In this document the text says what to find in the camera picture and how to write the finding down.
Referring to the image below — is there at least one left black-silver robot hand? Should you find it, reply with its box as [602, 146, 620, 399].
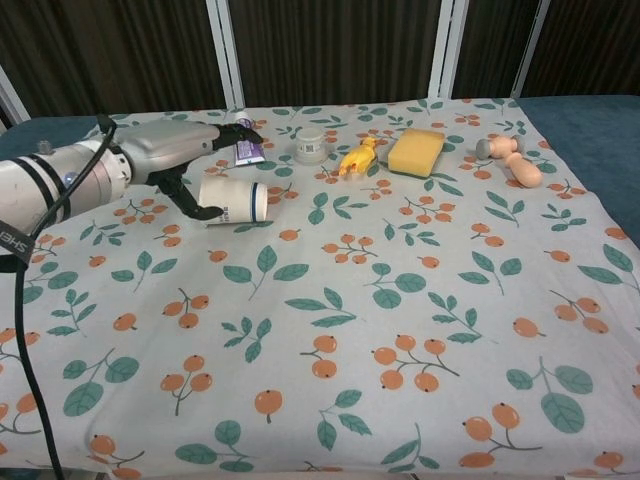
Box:
[110, 119, 265, 225]

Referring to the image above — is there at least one white paper cup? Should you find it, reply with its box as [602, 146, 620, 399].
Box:
[198, 175, 271, 227]

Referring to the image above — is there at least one purple toothpaste tube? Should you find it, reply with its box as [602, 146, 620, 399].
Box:
[231, 110, 266, 167]

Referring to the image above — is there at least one small white jar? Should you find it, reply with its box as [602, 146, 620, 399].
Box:
[292, 127, 327, 164]

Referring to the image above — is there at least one yellow rubber chicken toy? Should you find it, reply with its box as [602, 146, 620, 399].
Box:
[338, 138, 377, 177]

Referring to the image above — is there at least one floral tablecloth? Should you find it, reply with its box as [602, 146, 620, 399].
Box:
[0, 97, 640, 480]

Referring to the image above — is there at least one yellow sponge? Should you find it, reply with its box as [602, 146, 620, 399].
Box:
[387, 127, 446, 179]

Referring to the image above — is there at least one white partition frame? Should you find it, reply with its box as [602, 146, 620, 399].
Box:
[204, 0, 246, 109]
[509, 0, 544, 99]
[427, 0, 469, 99]
[0, 64, 31, 126]

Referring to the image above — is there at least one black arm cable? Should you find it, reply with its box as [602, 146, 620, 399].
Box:
[0, 113, 119, 480]

